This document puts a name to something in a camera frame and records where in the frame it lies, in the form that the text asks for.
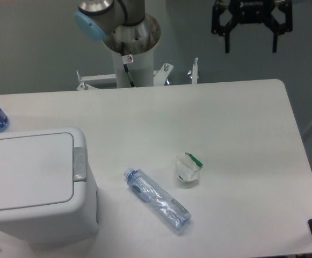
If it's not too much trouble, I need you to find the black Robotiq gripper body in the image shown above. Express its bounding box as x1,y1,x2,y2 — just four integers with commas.
228,0,275,24

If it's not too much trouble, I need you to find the white push-lid trash can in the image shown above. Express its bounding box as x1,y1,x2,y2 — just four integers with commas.
0,127,99,243

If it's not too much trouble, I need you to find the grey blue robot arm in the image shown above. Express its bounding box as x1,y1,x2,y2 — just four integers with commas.
74,1,293,55

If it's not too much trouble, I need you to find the crumpled white green carton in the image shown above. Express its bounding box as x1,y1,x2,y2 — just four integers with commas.
175,152,203,183

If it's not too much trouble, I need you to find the empty clear plastic bottle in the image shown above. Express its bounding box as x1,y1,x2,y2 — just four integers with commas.
124,168,191,231

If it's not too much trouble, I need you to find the white pedestal base frame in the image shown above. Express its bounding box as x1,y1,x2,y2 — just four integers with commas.
76,57,200,91

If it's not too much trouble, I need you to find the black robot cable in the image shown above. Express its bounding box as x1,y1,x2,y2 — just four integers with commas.
120,41,135,88

